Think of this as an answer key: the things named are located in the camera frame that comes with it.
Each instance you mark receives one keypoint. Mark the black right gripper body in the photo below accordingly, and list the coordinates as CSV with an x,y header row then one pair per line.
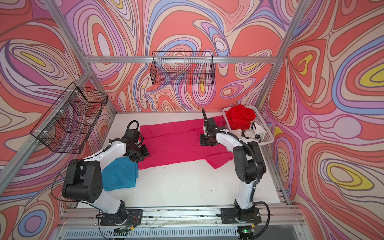
x,y
206,141

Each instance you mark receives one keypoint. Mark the black wire basket wall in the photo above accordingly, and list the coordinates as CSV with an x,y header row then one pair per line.
x,y
183,68
67,125

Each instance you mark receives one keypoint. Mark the red t shirt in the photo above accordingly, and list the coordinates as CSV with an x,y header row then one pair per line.
x,y
240,117

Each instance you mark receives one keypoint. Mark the white black garment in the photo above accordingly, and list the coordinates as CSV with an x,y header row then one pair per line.
x,y
254,133

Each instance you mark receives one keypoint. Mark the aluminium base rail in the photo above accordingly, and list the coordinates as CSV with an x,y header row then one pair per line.
x,y
277,222

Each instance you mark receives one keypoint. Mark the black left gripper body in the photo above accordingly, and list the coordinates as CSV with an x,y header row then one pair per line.
x,y
139,153

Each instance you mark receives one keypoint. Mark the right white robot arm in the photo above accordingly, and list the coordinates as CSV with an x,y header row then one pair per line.
x,y
249,167

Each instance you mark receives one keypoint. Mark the black wire basket left wall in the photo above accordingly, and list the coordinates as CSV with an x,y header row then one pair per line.
x,y
67,125

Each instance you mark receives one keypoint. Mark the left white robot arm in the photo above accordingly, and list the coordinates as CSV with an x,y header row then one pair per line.
x,y
83,183

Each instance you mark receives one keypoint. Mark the white plastic laundry basket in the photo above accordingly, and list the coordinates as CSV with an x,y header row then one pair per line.
x,y
269,139

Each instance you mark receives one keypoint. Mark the folded teal t shirt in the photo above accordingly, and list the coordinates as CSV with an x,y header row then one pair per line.
x,y
122,173

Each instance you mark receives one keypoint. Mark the black wire basket back wall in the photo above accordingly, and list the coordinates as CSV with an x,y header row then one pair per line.
x,y
183,68

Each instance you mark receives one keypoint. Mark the magenta t shirt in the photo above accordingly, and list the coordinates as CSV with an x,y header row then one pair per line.
x,y
179,142

